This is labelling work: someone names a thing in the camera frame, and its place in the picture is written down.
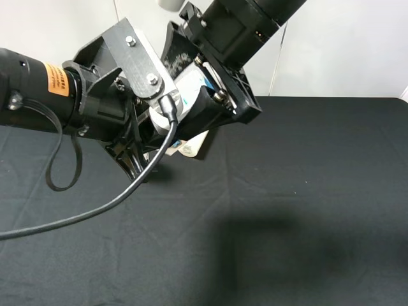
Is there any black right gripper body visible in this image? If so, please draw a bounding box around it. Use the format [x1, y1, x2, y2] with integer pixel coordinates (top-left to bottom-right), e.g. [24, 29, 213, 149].
[179, 1, 262, 123]

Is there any white cylindrical tube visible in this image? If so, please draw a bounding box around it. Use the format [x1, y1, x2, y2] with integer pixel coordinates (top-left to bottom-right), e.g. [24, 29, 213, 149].
[178, 130, 209, 158]

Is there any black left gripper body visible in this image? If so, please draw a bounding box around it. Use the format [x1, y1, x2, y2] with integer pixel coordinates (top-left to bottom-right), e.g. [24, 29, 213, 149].
[62, 61, 162, 180]

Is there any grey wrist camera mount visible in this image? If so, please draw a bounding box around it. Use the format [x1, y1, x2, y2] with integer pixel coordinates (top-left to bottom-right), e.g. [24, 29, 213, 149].
[72, 18, 183, 135]

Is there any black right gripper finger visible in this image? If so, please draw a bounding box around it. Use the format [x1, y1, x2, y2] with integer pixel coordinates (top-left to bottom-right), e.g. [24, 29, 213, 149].
[161, 22, 204, 80]
[177, 85, 233, 140]

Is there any white blue milk carton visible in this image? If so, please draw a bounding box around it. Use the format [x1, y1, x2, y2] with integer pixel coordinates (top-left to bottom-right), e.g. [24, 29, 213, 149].
[173, 68, 217, 157]

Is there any black left camera cable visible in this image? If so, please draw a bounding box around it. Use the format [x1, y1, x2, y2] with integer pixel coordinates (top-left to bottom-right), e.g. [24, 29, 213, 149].
[0, 94, 179, 241]

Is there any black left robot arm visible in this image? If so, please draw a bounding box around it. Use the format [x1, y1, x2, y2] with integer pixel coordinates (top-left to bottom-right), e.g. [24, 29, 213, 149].
[1, 48, 164, 180]

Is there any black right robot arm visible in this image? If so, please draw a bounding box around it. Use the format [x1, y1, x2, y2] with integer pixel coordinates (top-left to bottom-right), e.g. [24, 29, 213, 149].
[161, 1, 304, 140]

